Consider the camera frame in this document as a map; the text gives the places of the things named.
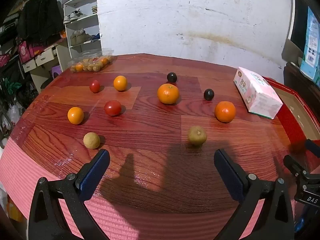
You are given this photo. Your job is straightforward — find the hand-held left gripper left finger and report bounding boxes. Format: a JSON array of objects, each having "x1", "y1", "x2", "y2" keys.
[{"x1": 28, "y1": 149, "x2": 110, "y2": 240}]

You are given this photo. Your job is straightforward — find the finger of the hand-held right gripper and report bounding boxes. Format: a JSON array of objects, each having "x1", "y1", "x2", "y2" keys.
[
  {"x1": 283, "y1": 154, "x2": 312, "y2": 180},
  {"x1": 305, "y1": 139, "x2": 320, "y2": 159}
]

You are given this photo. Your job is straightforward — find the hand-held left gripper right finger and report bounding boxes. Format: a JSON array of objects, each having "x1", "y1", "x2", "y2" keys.
[{"x1": 214, "y1": 149, "x2": 295, "y2": 240}]

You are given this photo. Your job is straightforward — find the tan round longan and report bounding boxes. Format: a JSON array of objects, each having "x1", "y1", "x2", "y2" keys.
[{"x1": 83, "y1": 132, "x2": 101, "y2": 149}]

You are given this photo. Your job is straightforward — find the red cardboard box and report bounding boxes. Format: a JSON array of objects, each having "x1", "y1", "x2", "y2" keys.
[{"x1": 264, "y1": 77, "x2": 320, "y2": 155}]

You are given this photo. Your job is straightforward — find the olive green round fruit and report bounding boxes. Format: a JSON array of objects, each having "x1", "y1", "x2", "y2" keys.
[{"x1": 188, "y1": 126, "x2": 207, "y2": 146}]

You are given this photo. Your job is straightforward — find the small smooth orange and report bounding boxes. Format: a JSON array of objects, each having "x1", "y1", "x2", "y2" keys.
[
  {"x1": 113, "y1": 75, "x2": 128, "y2": 92},
  {"x1": 67, "y1": 107, "x2": 84, "y2": 125}
]

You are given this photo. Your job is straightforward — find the large red tomato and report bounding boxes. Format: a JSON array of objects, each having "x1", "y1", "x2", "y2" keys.
[{"x1": 104, "y1": 100, "x2": 122, "y2": 117}]

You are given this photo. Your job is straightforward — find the small red tomato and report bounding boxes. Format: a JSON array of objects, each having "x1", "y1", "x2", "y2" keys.
[{"x1": 89, "y1": 80, "x2": 101, "y2": 93}]

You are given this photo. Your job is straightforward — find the large orange mandarin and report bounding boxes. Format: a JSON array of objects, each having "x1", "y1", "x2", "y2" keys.
[{"x1": 157, "y1": 83, "x2": 180, "y2": 105}]

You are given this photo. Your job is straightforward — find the dark wooden cabinet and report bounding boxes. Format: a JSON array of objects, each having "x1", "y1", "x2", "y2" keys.
[{"x1": 283, "y1": 62, "x2": 320, "y2": 110}]

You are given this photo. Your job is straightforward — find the pink ribbed mat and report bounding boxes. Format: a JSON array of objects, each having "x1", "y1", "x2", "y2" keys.
[{"x1": 0, "y1": 138, "x2": 298, "y2": 240}]

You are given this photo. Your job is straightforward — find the pink white tissue pack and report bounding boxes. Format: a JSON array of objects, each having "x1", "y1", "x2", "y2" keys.
[{"x1": 233, "y1": 67, "x2": 283, "y2": 119}]

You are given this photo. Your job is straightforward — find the blue floral package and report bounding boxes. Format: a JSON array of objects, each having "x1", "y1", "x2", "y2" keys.
[{"x1": 299, "y1": 6, "x2": 320, "y2": 88}]

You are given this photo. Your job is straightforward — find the white plastic bags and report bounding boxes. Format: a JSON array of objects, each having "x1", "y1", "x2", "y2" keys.
[{"x1": 2, "y1": 102, "x2": 22, "y2": 128}]

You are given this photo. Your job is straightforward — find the clear plastic fruit container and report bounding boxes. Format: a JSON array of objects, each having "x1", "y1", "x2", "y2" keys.
[{"x1": 68, "y1": 48, "x2": 117, "y2": 73}]

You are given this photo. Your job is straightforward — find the white drawer box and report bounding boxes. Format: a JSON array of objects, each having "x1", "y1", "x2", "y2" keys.
[
  {"x1": 35, "y1": 48, "x2": 55, "y2": 67},
  {"x1": 22, "y1": 59, "x2": 37, "y2": 73}
]

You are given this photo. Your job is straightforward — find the black monitor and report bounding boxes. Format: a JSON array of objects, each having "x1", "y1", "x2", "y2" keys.
[{"x1": 291, "y1": 0, "x2": 310, "y2": 45}]

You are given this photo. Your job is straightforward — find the beige shoe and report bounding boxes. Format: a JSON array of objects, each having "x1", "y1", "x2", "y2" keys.
[
  {"x1": 79, "y1": 29, "x2": 92, "y2": 43},
  {"x1": 70, "y1": 31, "x2": 82, "y2": 46}
]

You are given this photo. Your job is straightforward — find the pink bags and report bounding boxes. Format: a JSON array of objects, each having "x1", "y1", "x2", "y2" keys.
[{"x1": 16, "y1": 39, "x2": 38, "y2": 64}]

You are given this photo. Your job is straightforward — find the white shelf unit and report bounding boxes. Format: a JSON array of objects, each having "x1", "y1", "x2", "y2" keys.
[{"x1": 55, "y1": 0, "x2": 102, "y2": 70}]

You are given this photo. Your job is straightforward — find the black hanging jacket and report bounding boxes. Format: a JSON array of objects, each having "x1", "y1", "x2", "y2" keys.
[{"x1": 16, "y1": 0, "x2": 65, "y2": 44}]

